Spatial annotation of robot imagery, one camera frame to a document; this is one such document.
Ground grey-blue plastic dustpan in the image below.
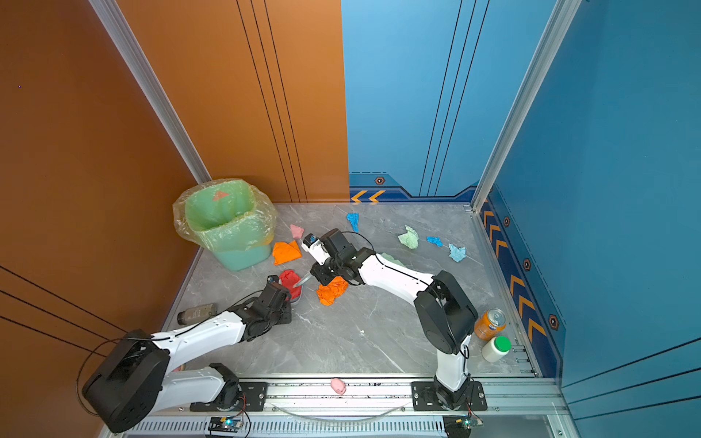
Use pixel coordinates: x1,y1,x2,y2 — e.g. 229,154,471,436
288,286,303,304

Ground grey-blue hand brush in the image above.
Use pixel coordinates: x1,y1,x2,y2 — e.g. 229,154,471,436
293,273,313,288

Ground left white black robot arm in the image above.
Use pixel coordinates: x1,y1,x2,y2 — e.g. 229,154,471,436
78,279,291,434

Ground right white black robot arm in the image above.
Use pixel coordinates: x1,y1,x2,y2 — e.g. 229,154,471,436
302,228,478,410

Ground large crumpled orange paper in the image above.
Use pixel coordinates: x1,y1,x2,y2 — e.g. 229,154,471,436
317,277,350,306

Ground red crumpled paper scrap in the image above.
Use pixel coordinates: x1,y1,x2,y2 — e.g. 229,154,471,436
280,269,301,292

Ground large light green paper scrap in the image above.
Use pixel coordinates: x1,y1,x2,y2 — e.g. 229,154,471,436
381,253,405,268

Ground blue paper scrap far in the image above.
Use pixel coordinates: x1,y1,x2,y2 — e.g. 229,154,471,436
346,213,360,233

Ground pink paper scrap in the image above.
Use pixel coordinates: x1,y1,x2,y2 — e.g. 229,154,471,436
290,224,305,240

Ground folded orange paper scrap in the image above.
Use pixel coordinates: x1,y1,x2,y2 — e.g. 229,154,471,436
272,241,302,266

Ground small light green paper scrap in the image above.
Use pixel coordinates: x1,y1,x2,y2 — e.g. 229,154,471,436
398,226,420,250

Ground dark glass bottle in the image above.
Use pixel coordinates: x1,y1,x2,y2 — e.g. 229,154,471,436
176,303,218,327

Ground small blue paper scrap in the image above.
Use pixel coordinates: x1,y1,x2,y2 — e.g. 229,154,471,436
426,237,444,247

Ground clear yellow bin liner bag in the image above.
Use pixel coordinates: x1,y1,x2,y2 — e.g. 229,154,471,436
172,178,279,253

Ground green plastic trash bin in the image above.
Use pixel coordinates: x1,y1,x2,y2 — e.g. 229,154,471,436
184,180,273,273

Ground light blue paper scrap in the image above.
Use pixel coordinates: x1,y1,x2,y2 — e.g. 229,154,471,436
448,244,467,263

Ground left green circuit board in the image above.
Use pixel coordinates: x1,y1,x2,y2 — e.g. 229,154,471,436
206,416,246,437

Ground green circuit board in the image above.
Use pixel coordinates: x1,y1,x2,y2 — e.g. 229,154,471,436
206,416,246,437
443,415,484,438

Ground white bottle green cap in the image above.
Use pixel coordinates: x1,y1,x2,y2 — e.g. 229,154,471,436
481,336,512,363

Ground right green circuit board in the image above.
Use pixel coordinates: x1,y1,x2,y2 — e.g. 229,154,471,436
443,415,484,438

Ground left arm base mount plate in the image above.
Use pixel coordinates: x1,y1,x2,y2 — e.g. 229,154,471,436
189,381,268,414

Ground pink toy on rail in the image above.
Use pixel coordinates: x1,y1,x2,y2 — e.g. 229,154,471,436
330,378,347,396

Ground aluminium front rail frame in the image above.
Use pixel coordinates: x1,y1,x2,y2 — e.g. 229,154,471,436
126,375,579,437

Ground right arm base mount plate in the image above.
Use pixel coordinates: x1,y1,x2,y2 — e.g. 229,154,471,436
411,379,489,412

